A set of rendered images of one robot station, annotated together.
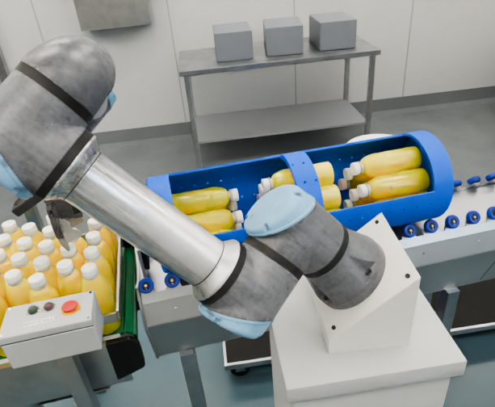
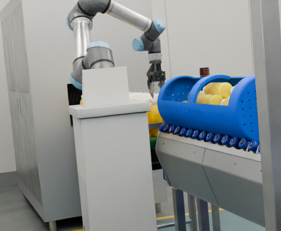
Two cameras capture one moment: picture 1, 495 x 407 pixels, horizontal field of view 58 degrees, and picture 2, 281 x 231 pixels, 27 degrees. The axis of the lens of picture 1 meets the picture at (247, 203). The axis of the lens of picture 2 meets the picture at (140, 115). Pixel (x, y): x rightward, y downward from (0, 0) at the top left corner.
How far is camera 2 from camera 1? 2.85 m
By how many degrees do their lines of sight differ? 80
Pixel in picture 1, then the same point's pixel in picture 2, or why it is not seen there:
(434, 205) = (229, 117)
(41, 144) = (71, 15)
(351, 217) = (200, 110)
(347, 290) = not seen: hidden behind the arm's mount
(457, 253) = (249, 174)
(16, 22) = not seen: outside the picture
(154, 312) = (159, 142)
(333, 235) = (93, 57)
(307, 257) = (86, 62)
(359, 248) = (97, 66)
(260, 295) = (75, 68)
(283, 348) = not seen: hidden behind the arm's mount
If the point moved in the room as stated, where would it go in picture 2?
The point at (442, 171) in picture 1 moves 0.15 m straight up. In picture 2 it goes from (234, 92) to (232, 54)
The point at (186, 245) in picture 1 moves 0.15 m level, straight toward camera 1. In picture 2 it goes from (76, 49) to (46, 51)
